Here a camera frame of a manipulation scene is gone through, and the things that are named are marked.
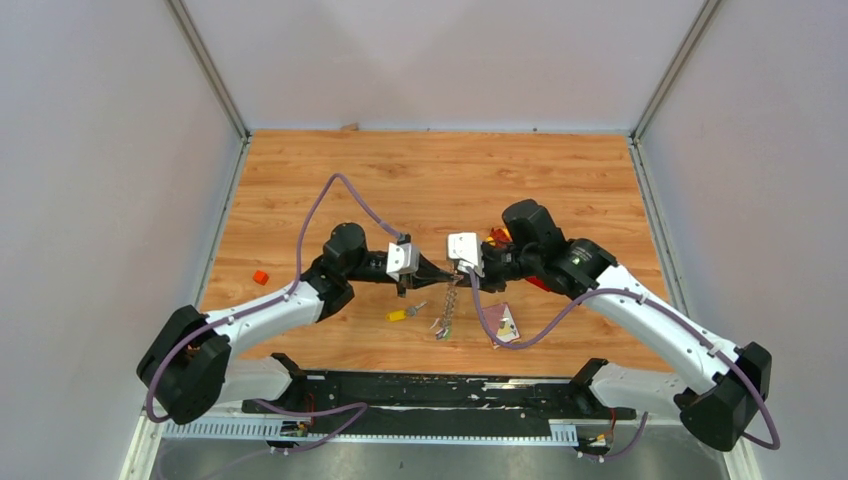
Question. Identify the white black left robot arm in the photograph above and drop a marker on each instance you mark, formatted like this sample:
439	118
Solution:
195	361

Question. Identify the slotted white cable duct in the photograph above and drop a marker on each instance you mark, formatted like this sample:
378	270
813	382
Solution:
279	430

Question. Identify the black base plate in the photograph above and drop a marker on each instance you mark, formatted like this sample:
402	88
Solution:
436	404

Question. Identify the key with yellow tag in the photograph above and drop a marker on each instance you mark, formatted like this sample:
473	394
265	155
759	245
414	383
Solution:
400	315

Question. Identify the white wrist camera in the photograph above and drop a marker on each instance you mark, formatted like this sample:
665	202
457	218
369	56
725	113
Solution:
403	258
464	250

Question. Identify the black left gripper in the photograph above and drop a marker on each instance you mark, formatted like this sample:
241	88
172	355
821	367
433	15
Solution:
426	275

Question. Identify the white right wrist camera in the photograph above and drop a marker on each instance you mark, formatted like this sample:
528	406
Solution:
464	250

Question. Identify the toy brick car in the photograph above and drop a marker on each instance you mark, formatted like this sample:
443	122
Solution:
499	238

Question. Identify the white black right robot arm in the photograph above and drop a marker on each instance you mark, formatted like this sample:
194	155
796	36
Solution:
716	388

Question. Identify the red white toy brick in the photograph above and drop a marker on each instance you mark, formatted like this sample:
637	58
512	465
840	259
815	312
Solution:
538	283

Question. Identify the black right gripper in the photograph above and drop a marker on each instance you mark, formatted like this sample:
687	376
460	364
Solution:
486	284

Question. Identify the playing card box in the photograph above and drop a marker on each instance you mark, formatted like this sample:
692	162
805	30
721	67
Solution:
499	321

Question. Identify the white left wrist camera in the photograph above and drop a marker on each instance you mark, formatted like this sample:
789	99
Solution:
403	258

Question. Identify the small orange brick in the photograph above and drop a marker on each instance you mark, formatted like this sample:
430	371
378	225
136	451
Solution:
261	277

